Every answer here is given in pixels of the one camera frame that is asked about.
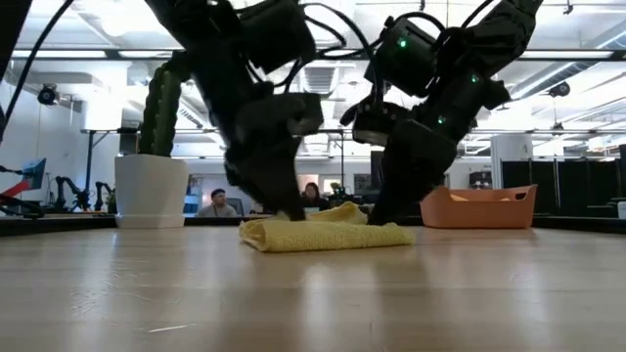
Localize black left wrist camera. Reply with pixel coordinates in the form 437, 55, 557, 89
271, 91, 326, 139

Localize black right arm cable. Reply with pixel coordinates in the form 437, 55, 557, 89
301, 0, 496, 105

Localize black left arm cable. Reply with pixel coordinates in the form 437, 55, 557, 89
0, 0, 75, 144

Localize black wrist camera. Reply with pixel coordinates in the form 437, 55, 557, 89
271, 91, 326, 139
339, 99, 411, 147

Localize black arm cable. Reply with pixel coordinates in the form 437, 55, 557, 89
301, 0, 496, 105
0, 0, 75, 144

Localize black station frame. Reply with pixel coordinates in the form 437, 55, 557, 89
79, 127, 144, 214

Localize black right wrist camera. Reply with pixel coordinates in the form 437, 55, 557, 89
339, 99, 411, 147

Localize shelf unit with red bins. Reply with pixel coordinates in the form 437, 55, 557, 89
468, 170, 495, 192

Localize orange plastic basket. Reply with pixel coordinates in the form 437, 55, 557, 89
419, 184, 538, 230

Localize white hexagonal plant pot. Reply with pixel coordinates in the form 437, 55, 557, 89
114, 154, 191, 230

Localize yellow microfiber towel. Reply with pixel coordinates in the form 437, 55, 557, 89
238, 200, 417, 254

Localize black aluminium table frame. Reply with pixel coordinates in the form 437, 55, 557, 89
0, 212, 626, 235

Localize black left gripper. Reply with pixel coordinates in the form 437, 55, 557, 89
224, 96, 308, 223

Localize person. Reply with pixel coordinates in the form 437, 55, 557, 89
299, 181, 333, 213
197, 188, 240, 218

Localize blue screen monitor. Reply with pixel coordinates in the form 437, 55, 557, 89
19, 156, 48, 193

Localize black partition panels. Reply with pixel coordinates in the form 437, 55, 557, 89
501, 158, 626, 219

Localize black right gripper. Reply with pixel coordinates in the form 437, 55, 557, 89
366, 104, 479, 227

